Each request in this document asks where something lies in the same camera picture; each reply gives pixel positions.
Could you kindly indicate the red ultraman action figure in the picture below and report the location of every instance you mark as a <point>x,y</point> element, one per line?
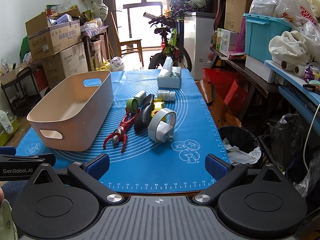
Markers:
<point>119,134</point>

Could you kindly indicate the tall cardboard box on shelf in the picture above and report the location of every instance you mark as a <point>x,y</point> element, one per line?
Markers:
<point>234,13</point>

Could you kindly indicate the lower stacked cardboard box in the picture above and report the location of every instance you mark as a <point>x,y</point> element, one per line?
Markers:
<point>64,64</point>

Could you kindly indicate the wooden chair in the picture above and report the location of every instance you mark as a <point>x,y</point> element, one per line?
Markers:
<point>127,47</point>

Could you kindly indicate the white power adapter plug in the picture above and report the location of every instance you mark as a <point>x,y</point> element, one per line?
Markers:
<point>164,132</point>

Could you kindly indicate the red bags under shelf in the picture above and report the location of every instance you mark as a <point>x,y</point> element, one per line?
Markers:
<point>231,86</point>

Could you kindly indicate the green ointment tin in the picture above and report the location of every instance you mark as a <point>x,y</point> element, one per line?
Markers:
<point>132,105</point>

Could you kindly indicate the white pill bottle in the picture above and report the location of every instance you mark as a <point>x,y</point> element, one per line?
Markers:
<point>166,95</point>

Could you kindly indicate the tissue box with tissue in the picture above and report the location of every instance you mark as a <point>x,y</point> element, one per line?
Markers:
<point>169,76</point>

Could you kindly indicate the small white rectangular box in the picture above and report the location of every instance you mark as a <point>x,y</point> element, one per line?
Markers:
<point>140,96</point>

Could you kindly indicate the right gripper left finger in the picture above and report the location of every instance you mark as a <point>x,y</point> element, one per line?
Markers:
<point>87,175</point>

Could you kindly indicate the white tape roll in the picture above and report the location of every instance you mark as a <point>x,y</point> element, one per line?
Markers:
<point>165,115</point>

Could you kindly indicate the blue silicone baking mat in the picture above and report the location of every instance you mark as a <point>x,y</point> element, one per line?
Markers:
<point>147,166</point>

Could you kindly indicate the black trash basket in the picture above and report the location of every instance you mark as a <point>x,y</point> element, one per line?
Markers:
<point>241,145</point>

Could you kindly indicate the teal plastic storage bin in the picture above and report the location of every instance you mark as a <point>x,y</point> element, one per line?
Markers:
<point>259,32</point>

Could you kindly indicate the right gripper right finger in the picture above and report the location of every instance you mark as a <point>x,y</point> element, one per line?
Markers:
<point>226,176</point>

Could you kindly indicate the black tv remote control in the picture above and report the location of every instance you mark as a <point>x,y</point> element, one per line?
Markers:
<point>144,116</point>

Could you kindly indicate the open top cardboard box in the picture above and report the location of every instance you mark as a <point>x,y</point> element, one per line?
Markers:
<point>49,35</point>

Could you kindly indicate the beige plastic storage basket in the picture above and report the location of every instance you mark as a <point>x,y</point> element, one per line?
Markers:
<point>70,116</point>

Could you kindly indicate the black metal shelf cart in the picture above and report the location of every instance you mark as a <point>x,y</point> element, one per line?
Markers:
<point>24,102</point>

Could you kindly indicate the yellow toy with red knob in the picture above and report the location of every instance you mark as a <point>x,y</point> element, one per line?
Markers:
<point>158,104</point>

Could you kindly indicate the yellow oil jug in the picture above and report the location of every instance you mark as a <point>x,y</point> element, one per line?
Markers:
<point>105,66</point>

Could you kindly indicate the white chest freezer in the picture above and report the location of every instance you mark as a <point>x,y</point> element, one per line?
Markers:
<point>198,32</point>

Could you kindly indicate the green black bicycle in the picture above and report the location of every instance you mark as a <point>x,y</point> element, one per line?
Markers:
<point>172,46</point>

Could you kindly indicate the green white product box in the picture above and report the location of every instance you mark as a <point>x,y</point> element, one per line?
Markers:
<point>226,41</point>

